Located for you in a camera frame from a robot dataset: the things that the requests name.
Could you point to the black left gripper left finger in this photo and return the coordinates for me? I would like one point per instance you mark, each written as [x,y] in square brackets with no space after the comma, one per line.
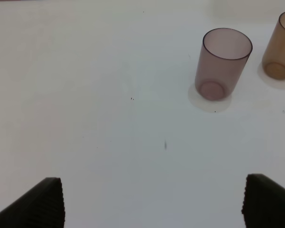
[41,207]

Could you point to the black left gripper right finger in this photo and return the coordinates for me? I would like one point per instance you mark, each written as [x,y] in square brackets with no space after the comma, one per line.
[264,203]

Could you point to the translucent brown plastic cup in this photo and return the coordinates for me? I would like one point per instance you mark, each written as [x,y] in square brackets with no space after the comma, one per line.
[273,61]

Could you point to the translucent purple plastic cup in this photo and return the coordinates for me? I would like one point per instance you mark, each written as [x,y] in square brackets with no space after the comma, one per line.
[223,56]

